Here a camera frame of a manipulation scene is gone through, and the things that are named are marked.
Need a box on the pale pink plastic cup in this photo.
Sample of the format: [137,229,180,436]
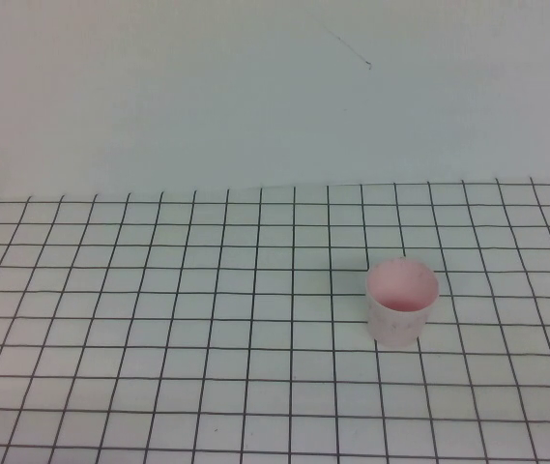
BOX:
[364,256,441,350]

